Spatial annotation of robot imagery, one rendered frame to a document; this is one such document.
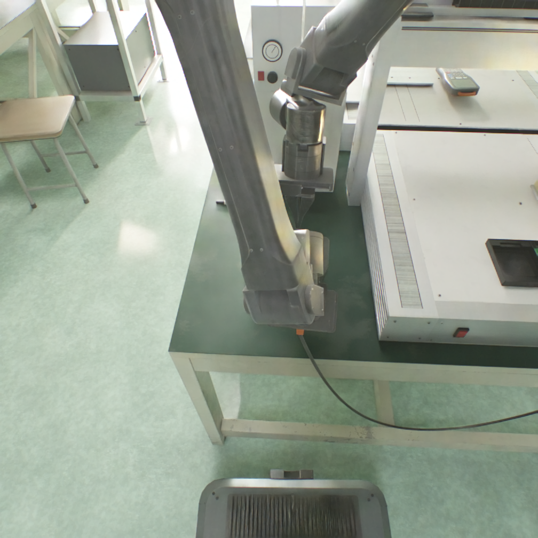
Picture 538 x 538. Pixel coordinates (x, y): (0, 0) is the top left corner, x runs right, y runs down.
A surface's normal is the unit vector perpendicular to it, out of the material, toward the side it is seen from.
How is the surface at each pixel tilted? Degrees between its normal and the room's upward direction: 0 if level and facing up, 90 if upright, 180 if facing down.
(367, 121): 90
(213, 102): 74
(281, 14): 90
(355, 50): 118
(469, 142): 0
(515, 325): 90
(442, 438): 0
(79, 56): 90
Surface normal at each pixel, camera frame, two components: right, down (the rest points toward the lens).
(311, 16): -0.06, 0.78
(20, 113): -0.03, -0.62
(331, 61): 0.01, 0.98
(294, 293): -0.30, 0.54
